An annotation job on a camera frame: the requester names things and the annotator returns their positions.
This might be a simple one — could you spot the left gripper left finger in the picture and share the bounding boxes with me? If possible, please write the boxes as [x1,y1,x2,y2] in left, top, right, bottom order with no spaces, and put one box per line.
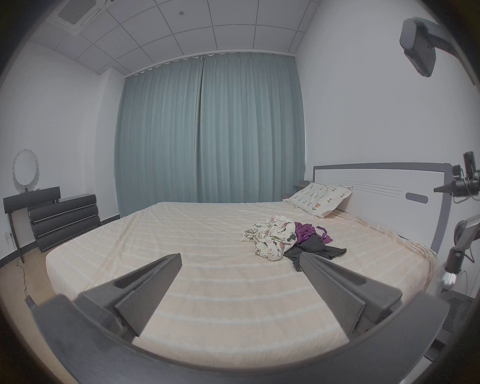
[73,253,183,340]

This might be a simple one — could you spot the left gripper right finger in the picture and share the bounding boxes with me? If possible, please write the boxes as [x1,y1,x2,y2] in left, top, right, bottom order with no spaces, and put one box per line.
[299,252,403,341]

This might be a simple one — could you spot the black T-shirt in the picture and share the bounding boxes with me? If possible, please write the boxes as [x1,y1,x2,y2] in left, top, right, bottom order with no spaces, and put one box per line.
[283,236,347,272]

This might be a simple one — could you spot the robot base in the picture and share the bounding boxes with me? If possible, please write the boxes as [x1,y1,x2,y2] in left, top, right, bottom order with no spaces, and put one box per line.
[425,272,475,362]

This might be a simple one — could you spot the bed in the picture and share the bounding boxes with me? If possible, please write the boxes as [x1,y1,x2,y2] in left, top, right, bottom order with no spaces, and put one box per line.
[45,163,456,347]

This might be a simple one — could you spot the purple garment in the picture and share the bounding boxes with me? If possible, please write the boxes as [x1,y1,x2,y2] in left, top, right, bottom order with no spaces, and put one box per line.
[293,222,334,246]

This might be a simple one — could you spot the white printed garment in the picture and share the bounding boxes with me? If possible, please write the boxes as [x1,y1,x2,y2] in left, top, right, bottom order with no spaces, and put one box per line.
[241,215,299,262]

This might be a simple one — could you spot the white printed pillow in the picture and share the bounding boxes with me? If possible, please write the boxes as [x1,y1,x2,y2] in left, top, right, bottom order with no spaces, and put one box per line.
[287,182,353,219]

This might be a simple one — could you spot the black chest of drawers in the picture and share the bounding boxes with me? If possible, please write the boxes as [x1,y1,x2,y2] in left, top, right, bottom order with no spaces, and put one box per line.
[28,193,102,253]

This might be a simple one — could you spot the grey bedside table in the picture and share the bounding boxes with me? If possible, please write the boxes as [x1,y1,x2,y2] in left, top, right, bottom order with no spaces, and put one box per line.
[282,180,312,201]

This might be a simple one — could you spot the black dressing table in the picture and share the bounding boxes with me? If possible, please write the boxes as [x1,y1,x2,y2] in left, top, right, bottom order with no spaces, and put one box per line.
[3,186,61,263]

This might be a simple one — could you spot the round white mirror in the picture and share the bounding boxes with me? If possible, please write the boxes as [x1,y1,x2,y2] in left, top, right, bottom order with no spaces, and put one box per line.
[13,149,39,192]

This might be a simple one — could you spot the blue-green curtain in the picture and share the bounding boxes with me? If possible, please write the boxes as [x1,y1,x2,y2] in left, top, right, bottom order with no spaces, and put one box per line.
[114,52,306,218]

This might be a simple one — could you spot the ceiling air vent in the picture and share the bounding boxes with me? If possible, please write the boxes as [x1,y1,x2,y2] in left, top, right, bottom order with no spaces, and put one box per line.
[56,0,115,37]

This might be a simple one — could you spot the black cable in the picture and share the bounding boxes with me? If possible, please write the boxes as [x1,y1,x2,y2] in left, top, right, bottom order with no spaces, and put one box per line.
[16,261,30,299]

